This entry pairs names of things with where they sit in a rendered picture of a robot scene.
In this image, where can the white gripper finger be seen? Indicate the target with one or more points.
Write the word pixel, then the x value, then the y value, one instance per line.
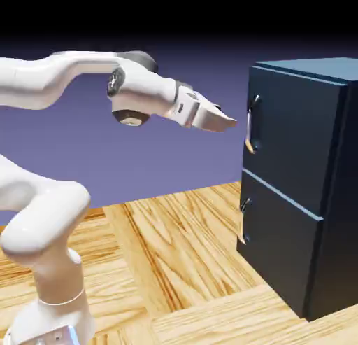
pixel 230 122

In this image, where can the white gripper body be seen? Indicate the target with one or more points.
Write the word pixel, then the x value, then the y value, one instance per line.
pixel 207 116

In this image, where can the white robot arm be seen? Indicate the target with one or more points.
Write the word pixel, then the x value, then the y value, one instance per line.
pixel 56 73

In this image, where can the large dark blue cabinet door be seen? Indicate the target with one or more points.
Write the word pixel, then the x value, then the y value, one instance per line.
pixel 291 143

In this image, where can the dark blue cabinet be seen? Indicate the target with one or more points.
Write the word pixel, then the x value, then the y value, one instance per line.
pixel 307 182

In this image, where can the small dark blue cabinet door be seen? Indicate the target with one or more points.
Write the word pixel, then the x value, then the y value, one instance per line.
pixel 277 244

